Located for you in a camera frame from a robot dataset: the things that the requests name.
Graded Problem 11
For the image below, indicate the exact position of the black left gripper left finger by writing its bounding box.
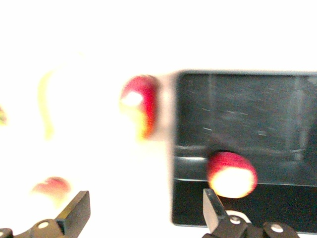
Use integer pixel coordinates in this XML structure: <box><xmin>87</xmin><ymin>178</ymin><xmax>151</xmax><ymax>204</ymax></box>
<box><xmin>0</xmin><ymin>190</ymin><xmax>91</xmax><ymax>238</ymax></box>

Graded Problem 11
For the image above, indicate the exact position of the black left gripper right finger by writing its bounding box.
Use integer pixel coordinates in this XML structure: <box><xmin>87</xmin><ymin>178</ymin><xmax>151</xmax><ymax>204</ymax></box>
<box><xmin>201</xmin><ymin>188</ymin><xmax>298</xmax><ymax>238</ymax></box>

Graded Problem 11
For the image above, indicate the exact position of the red apple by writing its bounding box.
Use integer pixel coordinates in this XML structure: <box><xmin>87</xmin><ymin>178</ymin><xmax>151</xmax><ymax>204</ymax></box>
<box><xmin>206</xmin><ymin>150</ymin><xmax>259</xmax><ymax>199</ymax></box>

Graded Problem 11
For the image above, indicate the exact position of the yellow banana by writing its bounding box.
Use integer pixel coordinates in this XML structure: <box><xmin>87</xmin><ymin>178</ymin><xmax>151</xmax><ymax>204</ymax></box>
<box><xmin>36</xmin><ymin>68</ymin><xmax>59</xmax><ymax>141</ymax></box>

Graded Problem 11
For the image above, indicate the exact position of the black plastic box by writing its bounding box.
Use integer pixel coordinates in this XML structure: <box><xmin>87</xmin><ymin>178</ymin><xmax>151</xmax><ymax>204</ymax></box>
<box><xmin>170</xmin><ymin>70</ymin><xmax>317</xmax><ymax>234</ymax></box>

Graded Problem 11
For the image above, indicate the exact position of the small red fruit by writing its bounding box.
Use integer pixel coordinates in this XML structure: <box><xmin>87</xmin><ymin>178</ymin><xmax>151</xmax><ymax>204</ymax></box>
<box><xmin>31</xmin><ymin>176</ymin><xmax>73</xmax><ymax>200</ymax></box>

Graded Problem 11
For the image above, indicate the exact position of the red yellow mango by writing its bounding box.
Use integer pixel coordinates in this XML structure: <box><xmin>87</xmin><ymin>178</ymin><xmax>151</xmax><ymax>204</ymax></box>
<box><xmin>118</xmin><ymin>73</ymin><xmax>159</xmax><ymax>141</ymax></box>

